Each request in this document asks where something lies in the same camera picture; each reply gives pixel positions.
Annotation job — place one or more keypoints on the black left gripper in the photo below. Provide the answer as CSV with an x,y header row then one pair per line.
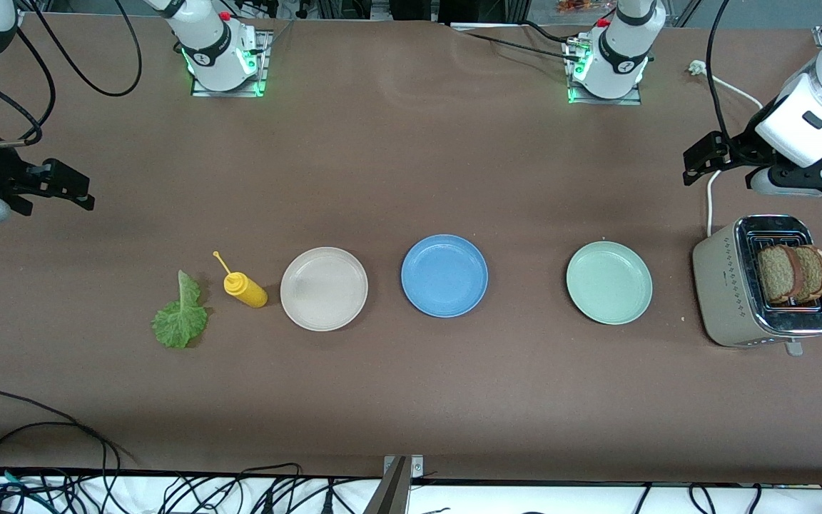
x,y
741,149

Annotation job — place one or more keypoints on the brown bread slice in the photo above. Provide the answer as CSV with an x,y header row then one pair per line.
x,y
778,275
815,275

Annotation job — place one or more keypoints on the green lettuce leaf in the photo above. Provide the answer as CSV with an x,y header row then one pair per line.
x,y
181,321

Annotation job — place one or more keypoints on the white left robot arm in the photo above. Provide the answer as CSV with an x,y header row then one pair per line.
x,y
618,50

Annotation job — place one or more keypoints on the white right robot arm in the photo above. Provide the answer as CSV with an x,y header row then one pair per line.
x,y
215,50

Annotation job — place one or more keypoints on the green round plate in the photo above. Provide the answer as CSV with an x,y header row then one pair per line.
x,y
609,283

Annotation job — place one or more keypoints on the white round plate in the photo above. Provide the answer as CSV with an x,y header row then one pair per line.
x,y
324,289

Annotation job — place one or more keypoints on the blue round plate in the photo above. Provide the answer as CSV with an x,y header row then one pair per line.
x,y
444,276

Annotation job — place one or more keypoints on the beige chrome toaster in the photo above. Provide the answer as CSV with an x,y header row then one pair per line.
x,y
721,293

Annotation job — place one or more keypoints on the orange patterned packet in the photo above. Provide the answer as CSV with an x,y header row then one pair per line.
x,y
575,6

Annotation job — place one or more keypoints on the yellow mustard squeeze bottle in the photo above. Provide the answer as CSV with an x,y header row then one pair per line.
x,y
247,291

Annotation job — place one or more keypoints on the small metal bracket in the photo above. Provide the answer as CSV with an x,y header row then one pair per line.
x,y
418,467

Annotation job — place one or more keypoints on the grey camera post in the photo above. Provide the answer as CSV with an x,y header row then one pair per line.
x,y
389,492

